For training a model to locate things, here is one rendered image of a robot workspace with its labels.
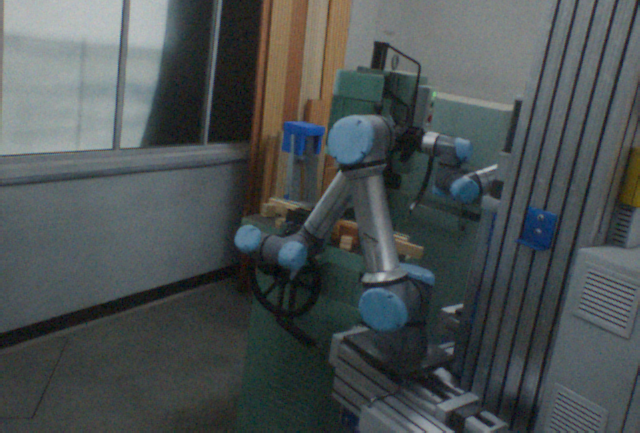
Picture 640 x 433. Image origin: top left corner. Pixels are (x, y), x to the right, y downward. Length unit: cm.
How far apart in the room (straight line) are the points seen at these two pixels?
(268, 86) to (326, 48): 63
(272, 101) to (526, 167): 243
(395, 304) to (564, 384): 42
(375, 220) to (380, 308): 21
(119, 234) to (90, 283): 28
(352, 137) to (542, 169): 47
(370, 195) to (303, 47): 263
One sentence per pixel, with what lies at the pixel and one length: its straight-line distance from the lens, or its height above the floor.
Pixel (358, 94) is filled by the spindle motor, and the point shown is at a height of 143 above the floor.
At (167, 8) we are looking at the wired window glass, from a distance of 356.
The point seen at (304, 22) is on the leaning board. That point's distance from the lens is 414.
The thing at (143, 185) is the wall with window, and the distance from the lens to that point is 353.
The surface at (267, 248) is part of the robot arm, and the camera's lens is 176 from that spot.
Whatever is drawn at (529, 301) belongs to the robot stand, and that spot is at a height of 105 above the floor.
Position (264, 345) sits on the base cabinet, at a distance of 256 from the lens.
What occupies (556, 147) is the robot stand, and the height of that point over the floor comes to 143.
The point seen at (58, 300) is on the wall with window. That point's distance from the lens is 345.
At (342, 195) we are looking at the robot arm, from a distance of 176.
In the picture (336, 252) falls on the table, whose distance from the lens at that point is 228.
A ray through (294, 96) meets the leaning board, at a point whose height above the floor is 122.
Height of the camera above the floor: 160
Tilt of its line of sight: 13 degrees down
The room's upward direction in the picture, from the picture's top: 9 degrees clockwise
